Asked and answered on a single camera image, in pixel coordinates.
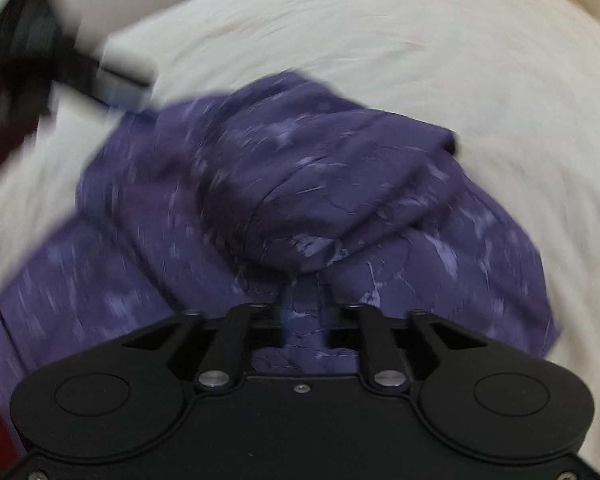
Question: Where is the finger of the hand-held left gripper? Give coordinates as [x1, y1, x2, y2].
[96, 54, 159, 93]
[100, 91, 153, 113]

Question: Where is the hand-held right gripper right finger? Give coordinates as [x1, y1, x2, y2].
[319, 282, 487, 393]

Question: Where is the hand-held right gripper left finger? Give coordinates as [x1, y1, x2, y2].
[122, 282, 297, 394]

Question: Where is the purple patterned hooded jacket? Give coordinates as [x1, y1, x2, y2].
[0, 71, 562, 378]

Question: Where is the cream bedspread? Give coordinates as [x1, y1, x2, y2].
[0, 0, 600, 461]

